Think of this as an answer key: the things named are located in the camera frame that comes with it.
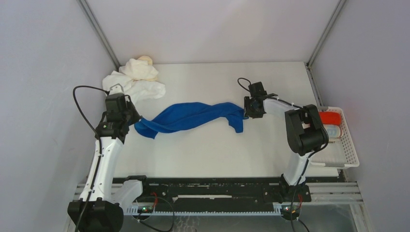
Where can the red rolled towel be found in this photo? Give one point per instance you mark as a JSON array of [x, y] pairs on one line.
[[331, 118]]

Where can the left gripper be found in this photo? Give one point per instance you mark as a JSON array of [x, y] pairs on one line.
[[136, 117]]

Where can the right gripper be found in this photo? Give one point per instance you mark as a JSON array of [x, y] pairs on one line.
[[249, 108]]

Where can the blue towel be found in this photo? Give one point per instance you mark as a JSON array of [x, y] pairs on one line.
[[189, 115]]

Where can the white plastic basket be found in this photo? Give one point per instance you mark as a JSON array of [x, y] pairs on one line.
[[340, 153]]

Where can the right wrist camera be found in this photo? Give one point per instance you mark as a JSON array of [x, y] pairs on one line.
[[257, 90]]

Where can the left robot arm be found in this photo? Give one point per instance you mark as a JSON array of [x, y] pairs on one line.
[[98, 209]]

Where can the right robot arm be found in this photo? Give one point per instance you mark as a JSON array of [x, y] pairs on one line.
[[305, 135]]

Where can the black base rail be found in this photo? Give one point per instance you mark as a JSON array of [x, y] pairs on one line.
[[218, 195]]

